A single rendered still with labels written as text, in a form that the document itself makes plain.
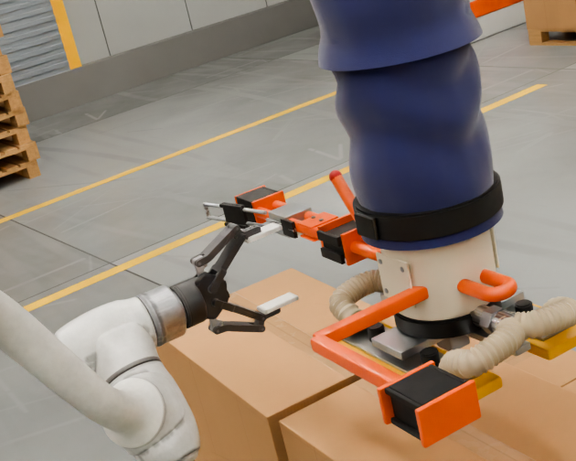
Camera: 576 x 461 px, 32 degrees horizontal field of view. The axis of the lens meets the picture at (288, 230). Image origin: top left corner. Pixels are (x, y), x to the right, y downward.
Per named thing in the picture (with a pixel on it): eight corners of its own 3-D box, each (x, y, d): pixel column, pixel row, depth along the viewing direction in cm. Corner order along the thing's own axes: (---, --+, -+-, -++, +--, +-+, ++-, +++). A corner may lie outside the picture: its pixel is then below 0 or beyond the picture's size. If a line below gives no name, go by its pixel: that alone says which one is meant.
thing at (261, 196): (288, 212, 205) (282, 190, 203) (258, 225, 202) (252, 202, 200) (269, 206, 212) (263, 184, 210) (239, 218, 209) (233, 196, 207)
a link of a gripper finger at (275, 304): (264, 311, 169) (265, 315, 170) (298, 295, 172) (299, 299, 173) (256, 306, 172) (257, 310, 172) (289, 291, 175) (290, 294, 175)
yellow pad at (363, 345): (504, 387, 143) (499, 357, 141) (451, 417, 139) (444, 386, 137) (370, 324, 172) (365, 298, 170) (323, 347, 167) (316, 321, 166)
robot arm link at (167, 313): (142, 338, 165) (173, 325, 168) (164, 355, 158) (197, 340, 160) (127, 290, 162) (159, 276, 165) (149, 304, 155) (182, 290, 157)
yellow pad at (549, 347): (597, 336, 151) (593, 306, 149) (549, 362, 146) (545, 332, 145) (454, 284, 179) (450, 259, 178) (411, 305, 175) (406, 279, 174)
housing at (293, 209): (317, 227, 194) (313, 206, 192) (288, 240, 191) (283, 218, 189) (299, 220, 199) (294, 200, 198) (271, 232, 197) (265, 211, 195)
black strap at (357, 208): (536, 199, 147) (532, 174, 145) (412, 255, 137) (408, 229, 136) (440, 177, 166) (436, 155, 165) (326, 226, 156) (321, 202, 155)
